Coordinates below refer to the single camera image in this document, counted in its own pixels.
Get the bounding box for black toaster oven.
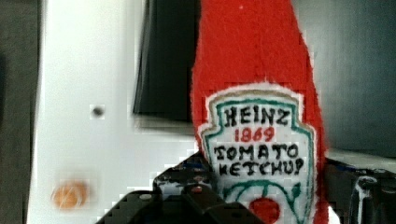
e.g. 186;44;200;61
134;0;396;158

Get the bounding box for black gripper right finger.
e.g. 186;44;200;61
325;159;396;224

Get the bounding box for orange slice toy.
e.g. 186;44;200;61
51;181;90;210

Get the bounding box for red plush ketchup bottle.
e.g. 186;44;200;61
191;0;329;224

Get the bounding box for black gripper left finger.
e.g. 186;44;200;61
95;153;264;224

